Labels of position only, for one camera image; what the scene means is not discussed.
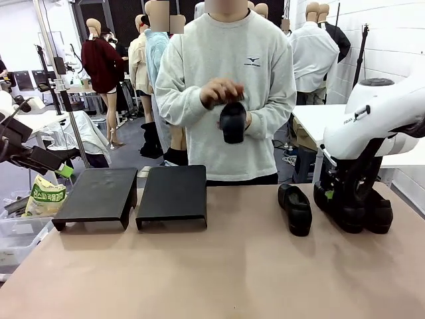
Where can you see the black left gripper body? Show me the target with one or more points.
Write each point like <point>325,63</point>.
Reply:
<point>25,157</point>

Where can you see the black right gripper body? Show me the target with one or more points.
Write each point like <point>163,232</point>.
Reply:
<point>335,176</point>

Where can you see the black shoe with white stuffing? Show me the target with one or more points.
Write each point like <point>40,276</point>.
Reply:
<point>233,123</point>

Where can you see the brown shoe brush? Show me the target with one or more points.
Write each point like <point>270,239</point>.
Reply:
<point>237,97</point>

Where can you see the person's right forearm grey sleeve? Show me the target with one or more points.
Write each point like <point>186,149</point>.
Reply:
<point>179,106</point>

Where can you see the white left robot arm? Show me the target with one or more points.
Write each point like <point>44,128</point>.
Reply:
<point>6,99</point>

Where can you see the person's left forearm grey sleeve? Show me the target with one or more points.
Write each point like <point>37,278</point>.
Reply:
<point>272,116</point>

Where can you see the black shoe stand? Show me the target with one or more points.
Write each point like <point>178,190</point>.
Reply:
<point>96,196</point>
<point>172,192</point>

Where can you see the black light stand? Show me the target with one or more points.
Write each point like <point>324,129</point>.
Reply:
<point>58,103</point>

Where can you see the person's left hand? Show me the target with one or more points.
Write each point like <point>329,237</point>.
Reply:
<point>248,123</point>

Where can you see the person's right hand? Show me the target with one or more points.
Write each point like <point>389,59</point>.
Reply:
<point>219,91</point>

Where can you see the yellow green snack bag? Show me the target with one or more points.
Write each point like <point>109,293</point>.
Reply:
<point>43,199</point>

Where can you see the white draped cloth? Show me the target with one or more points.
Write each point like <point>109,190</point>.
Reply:
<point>89,133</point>

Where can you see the white work table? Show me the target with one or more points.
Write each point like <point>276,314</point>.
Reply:
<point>315,119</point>

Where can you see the black office chair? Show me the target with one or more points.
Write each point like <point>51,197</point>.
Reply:
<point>41,79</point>
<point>24,79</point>

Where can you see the clear plastic bin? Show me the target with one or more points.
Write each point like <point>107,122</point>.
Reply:
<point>16,239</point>

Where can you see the seated person in black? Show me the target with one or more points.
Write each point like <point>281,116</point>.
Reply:
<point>2,68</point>

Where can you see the black boots pair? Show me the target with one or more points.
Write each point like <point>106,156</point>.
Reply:
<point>151,139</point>

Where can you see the person in grey sweatshirt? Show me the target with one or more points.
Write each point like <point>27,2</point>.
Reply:
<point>229,156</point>

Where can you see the mannequin in maroon sweater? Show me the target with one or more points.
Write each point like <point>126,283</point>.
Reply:
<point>99,66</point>

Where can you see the mannequin in white shirt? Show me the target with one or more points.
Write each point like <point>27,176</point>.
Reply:
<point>312,56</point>

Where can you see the mannequin in beige jacket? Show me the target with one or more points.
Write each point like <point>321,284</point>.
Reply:
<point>136,63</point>

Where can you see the background person with cap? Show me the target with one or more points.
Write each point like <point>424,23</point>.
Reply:
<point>120,50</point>

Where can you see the mannequin in black jacket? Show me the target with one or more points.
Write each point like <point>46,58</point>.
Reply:
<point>340,40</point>

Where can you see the mannequin in blue fleece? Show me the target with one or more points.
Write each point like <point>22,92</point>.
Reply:
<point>156,60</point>

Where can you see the background person blurred face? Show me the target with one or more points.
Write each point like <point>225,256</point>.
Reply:
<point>286,26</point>

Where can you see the bare beige mannequin head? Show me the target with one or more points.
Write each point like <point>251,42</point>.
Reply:
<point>250,5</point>
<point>261,10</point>

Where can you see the mannequin in red jacket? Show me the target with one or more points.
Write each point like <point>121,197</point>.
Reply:
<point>176,25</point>

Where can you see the figure in grey hoodie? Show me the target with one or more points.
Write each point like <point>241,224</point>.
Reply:
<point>199,10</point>

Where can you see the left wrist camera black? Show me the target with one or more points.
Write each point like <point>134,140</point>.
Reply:
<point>15,129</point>

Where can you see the aluminium frame post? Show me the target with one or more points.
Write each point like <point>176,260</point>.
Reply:
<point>78,139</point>

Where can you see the black tripod with camera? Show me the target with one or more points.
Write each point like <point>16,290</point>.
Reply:
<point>364,43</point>

